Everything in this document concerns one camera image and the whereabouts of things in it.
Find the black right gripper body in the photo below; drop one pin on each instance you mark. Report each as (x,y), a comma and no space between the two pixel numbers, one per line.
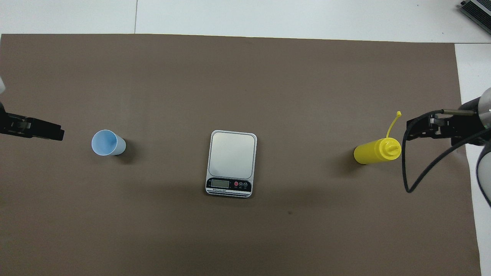
(466,126)

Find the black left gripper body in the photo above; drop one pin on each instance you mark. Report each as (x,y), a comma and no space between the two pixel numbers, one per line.
(13,124)

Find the yellow squeeze bottle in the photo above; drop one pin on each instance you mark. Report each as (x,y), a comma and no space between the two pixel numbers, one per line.
(374,152)

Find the light blue plastic cup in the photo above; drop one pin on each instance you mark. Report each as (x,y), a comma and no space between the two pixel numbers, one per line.
(104,143)

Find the silver digital kitchen scale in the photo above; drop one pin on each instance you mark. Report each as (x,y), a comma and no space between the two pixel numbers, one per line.
(231,155)

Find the grey metal device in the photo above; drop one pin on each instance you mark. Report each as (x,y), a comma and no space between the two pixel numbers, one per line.
(479,11)

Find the brown table mat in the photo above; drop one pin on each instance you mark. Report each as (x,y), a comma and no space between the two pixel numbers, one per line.
(268,84)

